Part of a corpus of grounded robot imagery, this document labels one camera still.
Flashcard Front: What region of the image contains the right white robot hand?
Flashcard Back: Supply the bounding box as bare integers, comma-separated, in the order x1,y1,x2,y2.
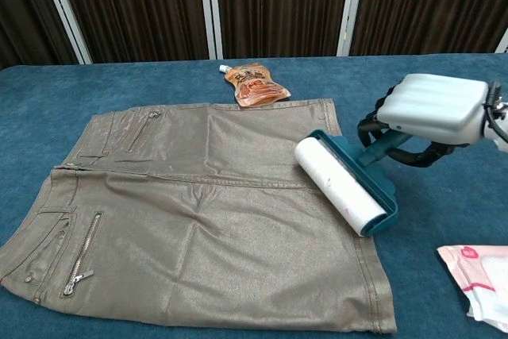
356,72,490,168

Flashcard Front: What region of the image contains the teal handled lint roller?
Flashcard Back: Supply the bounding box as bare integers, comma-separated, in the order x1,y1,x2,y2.
293,129,416,240

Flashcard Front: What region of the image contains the brown shiny skirt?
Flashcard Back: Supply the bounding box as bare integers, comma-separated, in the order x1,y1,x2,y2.
0,98,398,334

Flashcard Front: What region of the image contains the dark brown screen panel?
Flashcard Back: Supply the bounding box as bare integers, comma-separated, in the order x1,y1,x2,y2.
0,0,93,71
337,0,508,57
35,0,218,64
206,0,367,60

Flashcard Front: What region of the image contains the white pink wipes package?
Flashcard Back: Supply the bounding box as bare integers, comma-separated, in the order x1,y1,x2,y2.
436,243,508,334

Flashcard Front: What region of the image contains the orange spout pouch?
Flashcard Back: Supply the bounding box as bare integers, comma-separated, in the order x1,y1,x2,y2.
218,62,292,109

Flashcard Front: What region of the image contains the blue table cloth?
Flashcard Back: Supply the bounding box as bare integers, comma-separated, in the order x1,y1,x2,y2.
0,52,508,339

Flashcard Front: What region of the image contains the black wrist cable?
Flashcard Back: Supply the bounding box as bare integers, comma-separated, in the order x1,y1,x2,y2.
487,80,508,128

